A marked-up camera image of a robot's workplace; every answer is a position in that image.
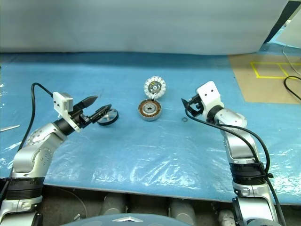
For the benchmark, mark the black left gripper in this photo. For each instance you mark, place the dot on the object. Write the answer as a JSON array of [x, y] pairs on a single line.
[[78, 116]]

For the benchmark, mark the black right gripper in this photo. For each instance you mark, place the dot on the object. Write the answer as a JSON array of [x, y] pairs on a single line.
[[195, 107]]

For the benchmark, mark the silver black motor rotor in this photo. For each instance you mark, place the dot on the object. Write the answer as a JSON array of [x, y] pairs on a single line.
[[111, 116]]

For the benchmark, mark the copper wound stator disc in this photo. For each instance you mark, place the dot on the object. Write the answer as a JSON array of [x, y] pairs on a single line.
[[150, 110]]

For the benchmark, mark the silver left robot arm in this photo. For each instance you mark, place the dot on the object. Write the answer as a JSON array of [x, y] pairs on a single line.
[[35, 150]]

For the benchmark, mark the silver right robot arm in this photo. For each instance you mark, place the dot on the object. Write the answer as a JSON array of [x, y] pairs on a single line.
[[240, 146]]

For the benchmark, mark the white fan rotor disc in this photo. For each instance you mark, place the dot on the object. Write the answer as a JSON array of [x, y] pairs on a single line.
[[155, 87]]

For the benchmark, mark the blue plastic table sheet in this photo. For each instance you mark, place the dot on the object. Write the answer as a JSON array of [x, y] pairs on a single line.
[[150, 150]]

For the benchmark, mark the brown cardboard sheet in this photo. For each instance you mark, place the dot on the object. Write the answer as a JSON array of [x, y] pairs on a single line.
[[265, 89]]

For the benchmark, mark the thin metal rod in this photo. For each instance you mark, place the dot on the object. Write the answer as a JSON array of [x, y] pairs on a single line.
[[9, 128]]

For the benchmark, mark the white foam backdrop sheet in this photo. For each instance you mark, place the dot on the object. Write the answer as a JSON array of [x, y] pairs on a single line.
[[141, 23]]

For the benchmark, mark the grey rounded shape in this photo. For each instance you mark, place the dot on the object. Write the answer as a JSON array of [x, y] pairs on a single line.
[[115, 204], [182, 210], [227, 219]]

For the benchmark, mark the grey robot torso with chevron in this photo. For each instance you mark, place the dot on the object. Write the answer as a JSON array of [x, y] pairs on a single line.
[[127, 220]]

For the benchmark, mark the white board panel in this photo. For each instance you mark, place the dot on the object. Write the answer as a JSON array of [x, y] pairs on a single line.
[[290, 33]]

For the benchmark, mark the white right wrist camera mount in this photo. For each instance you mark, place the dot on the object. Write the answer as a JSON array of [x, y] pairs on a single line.
[[209, 94]]

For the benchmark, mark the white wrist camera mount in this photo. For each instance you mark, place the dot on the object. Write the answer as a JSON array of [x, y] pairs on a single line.
[[209, 94], [61, 101]]

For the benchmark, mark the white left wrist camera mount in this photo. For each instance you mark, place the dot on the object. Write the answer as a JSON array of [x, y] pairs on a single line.
[[61, 101]]

